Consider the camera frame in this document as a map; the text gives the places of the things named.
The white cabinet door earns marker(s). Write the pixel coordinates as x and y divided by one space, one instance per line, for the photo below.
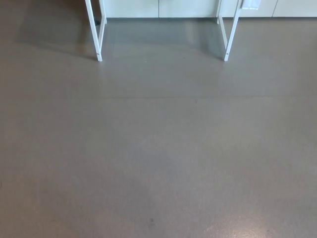
294 7
188 7
131 7

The white hanging cloth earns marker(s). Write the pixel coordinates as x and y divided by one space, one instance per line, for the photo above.
250 4

